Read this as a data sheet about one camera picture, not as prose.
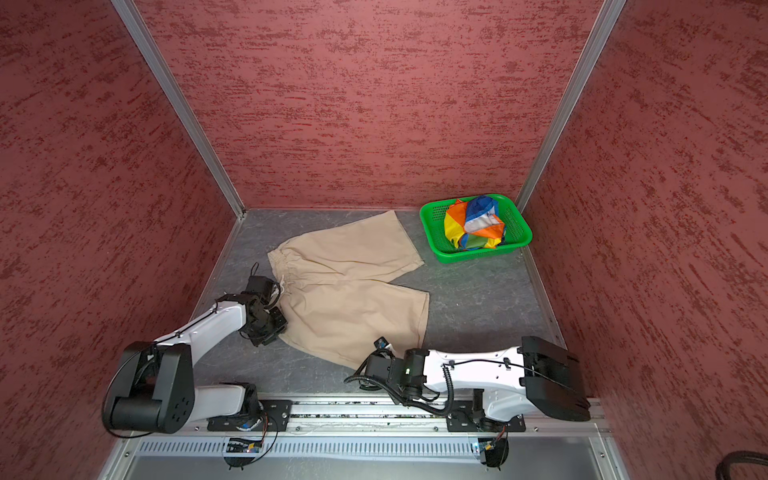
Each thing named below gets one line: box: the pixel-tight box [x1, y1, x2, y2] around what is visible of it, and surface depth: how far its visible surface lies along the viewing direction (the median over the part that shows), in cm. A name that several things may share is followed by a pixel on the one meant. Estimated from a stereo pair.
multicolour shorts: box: [444, 196, 507, 251], surface depth 102 cm
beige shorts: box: [268, 210, 430, 369], surface depth 99 cm
